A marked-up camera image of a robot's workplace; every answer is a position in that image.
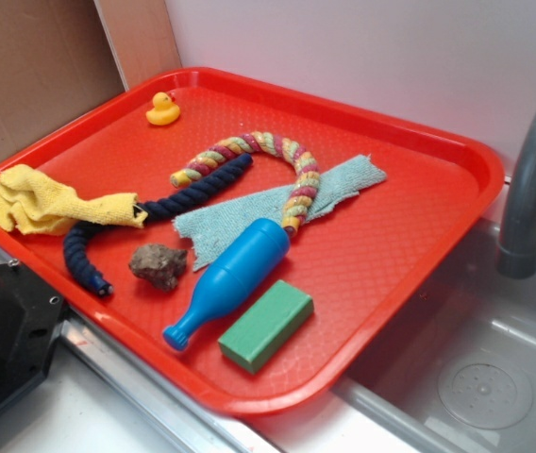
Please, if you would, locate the grey toy faucet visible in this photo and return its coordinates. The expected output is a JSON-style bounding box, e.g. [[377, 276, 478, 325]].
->
[[496, 69, 536, 280]]

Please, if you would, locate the light blue towel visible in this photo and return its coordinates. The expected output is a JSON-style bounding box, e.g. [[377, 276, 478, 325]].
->
[[173, 155, 387, 271]]

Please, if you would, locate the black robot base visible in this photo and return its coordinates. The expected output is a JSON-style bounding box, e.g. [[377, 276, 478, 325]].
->
[[0, 262, 67, 413]]

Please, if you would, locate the navy blue braided rope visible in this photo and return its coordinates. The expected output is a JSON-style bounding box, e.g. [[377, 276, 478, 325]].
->
[[62, 152, 255, 298]]

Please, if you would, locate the blue plastic bottle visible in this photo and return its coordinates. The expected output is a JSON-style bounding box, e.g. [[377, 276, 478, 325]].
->
[[163, 218, 291, 351]]

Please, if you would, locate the multicolour braided rope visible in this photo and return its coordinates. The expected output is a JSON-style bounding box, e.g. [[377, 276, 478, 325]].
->
[[170, 132, 321, 235]]

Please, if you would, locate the grey toy sink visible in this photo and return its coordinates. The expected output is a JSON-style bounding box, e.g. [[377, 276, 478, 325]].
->
[[252, 199, 536, 452]]

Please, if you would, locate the brown rock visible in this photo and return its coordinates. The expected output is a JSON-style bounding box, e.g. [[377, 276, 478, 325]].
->
[[128, 243, 188, 292]]

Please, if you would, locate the red plastic tray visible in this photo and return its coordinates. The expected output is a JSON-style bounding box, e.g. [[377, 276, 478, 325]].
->
[[0, 68, 504, 416]]

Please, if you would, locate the green wooden block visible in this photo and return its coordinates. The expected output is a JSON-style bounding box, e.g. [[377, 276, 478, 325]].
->
[[218, 280, 314, 375]]

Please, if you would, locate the yellow rubber duck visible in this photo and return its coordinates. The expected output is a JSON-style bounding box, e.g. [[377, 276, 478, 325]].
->
[[145, 92, 181, 126]]

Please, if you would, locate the brown cardboard panel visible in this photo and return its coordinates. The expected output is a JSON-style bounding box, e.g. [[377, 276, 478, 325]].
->
[[0, 1, 181, 162]]

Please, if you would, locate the yellow cloth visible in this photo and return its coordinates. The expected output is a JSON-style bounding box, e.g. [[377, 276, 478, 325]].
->
[[0, 164, 148, 236]]

